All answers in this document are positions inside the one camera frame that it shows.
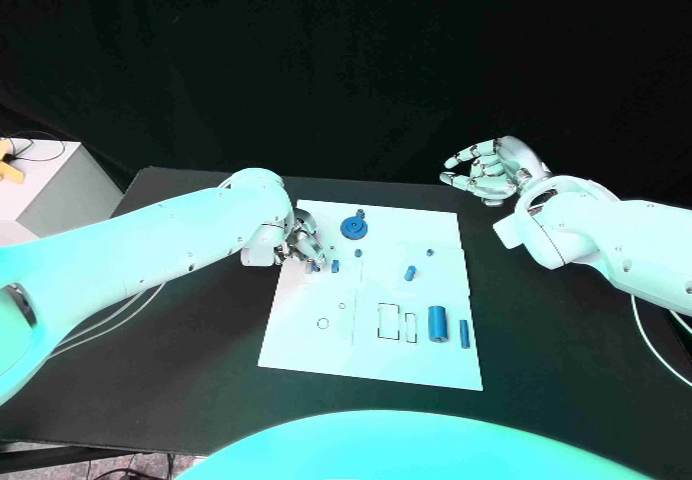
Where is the blue gear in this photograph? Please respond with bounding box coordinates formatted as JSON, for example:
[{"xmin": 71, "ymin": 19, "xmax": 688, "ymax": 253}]
[{"xmin": 339, "ymin": 217, "xmax": 371, "ymax": 240}]

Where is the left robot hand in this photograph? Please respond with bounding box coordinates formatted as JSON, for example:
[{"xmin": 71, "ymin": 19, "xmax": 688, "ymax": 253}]
[{"xmin": 273, "ymin": 208, "xmax": 329, "ymax": 272}]

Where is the thick blue long cylinder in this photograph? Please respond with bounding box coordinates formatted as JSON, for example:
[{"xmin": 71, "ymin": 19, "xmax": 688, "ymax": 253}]
[{"xmin": 427, "ymin": 305, "xmax": 452, "ymax": 343}]

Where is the white task board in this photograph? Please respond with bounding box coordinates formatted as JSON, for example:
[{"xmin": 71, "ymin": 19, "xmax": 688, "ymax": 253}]
[{"xmin": 257, "ymin": 199, "xmax": 485, "ymax": 392}]

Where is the white cabinet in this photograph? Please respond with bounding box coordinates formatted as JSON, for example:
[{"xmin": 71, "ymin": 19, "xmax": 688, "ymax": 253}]
[{"xmin": 0, "ymin": 137, "xmax": 126, "ymax": 247}]

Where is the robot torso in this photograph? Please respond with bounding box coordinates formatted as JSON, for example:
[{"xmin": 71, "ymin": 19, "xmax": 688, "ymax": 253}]
[{"xmin": 173, "ymin": 409, "xmax": 659, "ymax": 480}]

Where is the black cable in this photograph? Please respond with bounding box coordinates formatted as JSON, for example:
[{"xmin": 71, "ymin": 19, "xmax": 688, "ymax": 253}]
[{"xmin": 0, "ymin": 130, "xmax": 68, "ymax": 163}]

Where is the yellow tool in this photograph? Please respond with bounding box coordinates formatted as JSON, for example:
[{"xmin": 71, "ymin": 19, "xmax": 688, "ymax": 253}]
[{"xmin": 0, "ymin": 140, "xmax": 26, "ymax": 184}]

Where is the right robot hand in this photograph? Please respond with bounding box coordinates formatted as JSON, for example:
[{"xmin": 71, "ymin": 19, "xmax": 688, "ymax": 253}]
[{"xmin": 439, "ymin": 135, "xmax": 554, "ymax": 207}]

